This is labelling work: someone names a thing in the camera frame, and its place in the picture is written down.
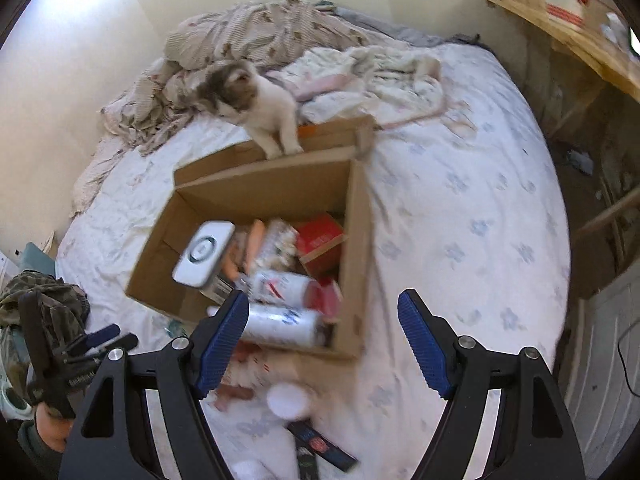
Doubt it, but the white pill bottle red label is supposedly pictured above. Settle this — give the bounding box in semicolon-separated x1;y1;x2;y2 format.
248;270;323;309

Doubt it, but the brown cardboard box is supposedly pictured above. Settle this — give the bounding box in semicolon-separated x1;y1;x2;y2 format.
126;116;376;359

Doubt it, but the white hp wireless charger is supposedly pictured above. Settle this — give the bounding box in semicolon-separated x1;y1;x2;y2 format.
172;220;235;289

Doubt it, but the clear ribbed tube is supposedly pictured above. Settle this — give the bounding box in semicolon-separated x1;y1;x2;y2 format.
254;219;298;271

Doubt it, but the beige patterned blanket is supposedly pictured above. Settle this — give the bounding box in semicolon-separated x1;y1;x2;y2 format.
70;0;375;217

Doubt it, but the white spray can blue print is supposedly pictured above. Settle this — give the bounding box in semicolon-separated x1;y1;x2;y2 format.
207;301;331;350

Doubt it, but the wooden desk shelf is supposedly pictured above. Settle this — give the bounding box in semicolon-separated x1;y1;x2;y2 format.
486;0;639;100

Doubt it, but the dark green sleeve forearm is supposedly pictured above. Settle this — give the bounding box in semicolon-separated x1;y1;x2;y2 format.
17;420;63;480

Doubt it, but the grey and white kitten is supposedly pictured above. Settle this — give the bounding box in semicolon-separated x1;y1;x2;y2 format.
192;60;304;159

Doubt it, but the left hand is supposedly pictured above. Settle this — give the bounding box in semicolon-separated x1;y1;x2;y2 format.
35;403;74;453

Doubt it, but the white round cap bottle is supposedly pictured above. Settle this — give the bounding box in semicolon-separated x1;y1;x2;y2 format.
266;382;314;422

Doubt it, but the white floral bed sheet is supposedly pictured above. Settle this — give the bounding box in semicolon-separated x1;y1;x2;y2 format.
56;44;570;479

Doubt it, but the white barcode carton box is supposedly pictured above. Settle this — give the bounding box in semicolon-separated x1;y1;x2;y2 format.
200;274;235;307

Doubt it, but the red box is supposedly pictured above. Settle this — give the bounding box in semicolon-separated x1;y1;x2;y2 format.
296;214;346;278

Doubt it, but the peach tube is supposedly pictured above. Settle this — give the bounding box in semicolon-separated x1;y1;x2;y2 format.
221;219;266;282

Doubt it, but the white floral crumpled duvet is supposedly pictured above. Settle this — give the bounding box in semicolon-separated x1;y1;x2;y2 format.
268;46;446;126

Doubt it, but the camouflage cloth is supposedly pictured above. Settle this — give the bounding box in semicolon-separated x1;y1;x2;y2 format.
1;270;90;399

